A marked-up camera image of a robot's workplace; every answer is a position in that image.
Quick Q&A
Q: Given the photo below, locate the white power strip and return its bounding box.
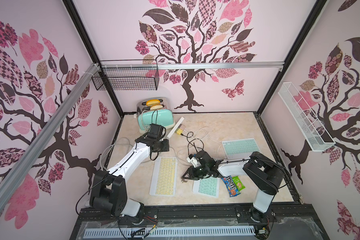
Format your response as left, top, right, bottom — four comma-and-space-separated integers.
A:
166, 117, 185, 140

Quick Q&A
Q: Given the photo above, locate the black USB cable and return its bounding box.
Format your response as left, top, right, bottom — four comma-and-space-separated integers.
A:
181, 130, 205, 157

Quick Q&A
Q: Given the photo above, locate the white USB cable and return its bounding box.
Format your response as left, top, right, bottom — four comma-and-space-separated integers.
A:
179, 125, 226, 160

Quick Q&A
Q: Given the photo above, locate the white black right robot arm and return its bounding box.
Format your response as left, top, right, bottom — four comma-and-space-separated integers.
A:
182, 151, 286, 223

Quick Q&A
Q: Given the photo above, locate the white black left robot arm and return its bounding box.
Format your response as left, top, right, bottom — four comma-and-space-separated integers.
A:
90, 124, 170, 222

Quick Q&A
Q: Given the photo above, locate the mint green toaster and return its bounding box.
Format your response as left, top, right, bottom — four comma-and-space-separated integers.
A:
135, 97, 175, 134

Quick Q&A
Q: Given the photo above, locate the blue candy bag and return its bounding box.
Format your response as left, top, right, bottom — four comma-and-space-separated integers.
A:
221, 176, 241, 197

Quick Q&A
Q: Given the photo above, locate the green snack packet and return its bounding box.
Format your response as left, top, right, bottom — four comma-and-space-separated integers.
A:
232, 176, 246, 192

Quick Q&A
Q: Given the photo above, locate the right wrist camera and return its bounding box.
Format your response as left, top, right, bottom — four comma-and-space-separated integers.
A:
187, 155, 201, 168

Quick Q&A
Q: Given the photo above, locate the green wireless keyboard centre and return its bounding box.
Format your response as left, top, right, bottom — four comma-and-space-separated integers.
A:
193, 177, 219, 198

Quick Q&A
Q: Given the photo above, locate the green wireless keyboard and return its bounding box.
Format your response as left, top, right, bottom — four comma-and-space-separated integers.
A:
222, 138, 260, 160
193, 177, 219, 198

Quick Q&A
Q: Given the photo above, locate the yellow wireless keyboard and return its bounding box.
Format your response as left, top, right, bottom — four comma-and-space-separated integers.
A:
149, 157, 178, 197

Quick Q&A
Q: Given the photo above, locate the green wireless keyboard right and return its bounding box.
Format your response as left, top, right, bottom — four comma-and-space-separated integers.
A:
222, 138, 260, 160

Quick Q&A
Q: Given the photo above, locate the white power strip cord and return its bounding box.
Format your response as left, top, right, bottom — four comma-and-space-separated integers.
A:
99, 136, 139, 172

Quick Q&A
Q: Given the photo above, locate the black wire basket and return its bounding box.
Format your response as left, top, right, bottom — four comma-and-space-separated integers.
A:
92, 59, 160, 91

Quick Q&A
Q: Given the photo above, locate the white slotted cable duct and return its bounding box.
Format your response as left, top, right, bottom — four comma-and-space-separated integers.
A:
82, 226, 256, 240

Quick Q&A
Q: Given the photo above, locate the aluminium rail back wall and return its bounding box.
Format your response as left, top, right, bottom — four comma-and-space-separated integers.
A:
102, 62, 285, 70

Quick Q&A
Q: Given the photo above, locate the aluminium rail wall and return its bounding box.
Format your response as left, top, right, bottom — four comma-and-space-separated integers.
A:
0, 63, 100, 212
102, 62, 285, 70

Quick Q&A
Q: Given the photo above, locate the white wire shelf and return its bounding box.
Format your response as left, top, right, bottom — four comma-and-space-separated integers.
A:
278, 82, 336, 152

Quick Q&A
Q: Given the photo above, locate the aluminium rail left wall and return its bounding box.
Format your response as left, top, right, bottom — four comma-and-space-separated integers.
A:
0, 63, 100, 212

